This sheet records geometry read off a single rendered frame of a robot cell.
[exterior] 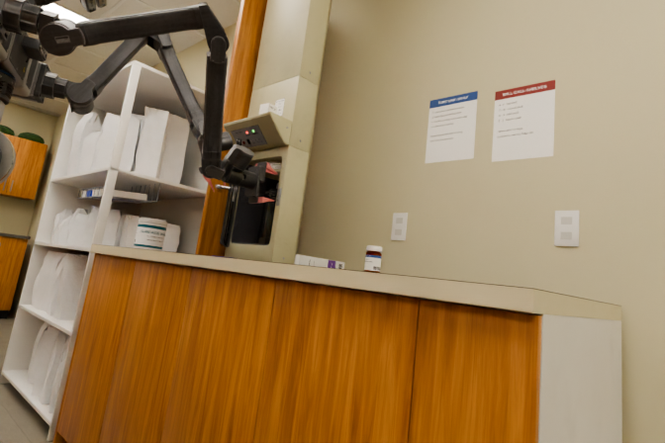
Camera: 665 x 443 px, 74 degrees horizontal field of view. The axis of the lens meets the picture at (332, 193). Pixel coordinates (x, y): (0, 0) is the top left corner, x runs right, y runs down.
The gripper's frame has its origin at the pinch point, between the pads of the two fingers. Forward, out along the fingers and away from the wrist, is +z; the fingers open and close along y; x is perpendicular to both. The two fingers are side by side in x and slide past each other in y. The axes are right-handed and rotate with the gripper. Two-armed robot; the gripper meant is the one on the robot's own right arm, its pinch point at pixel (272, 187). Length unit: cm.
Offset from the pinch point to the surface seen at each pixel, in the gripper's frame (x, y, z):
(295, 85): 10.8, 46.1, 12.4
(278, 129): 9.3, 24.9, 5.9
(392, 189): -11, 11, 55
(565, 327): -95, -33, 1
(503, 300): -90, -29, -17
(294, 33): 17, 72, 13
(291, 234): 9.6, -14.2, 19.6
